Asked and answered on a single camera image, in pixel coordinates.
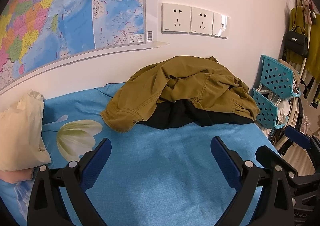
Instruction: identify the olive brown jacket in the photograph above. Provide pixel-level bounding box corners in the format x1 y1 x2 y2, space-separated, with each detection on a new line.
100 56 259 132

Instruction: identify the pink pillow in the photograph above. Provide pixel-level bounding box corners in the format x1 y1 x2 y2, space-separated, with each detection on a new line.
0 168 34 184

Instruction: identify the cream pillow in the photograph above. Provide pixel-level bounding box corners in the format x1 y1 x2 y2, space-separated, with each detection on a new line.
0 90 51 171

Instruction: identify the black handbag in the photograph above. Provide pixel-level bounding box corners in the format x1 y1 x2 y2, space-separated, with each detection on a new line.
284 26 308 58

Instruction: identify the blue floral bed sheet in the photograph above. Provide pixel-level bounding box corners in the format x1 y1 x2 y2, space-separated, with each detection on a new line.
1 84 276 225

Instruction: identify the yellow hanging garment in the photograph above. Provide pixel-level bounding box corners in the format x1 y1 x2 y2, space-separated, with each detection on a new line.
286 7 320 83

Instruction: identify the black garment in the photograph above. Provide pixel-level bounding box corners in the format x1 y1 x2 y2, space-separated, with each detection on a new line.
140 100 253 130

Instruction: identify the white middle wall socket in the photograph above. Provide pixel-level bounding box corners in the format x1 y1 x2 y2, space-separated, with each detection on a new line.
190 7 214 36

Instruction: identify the colourful wall map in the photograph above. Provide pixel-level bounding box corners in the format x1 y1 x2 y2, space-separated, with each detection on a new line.
1 0 158 91

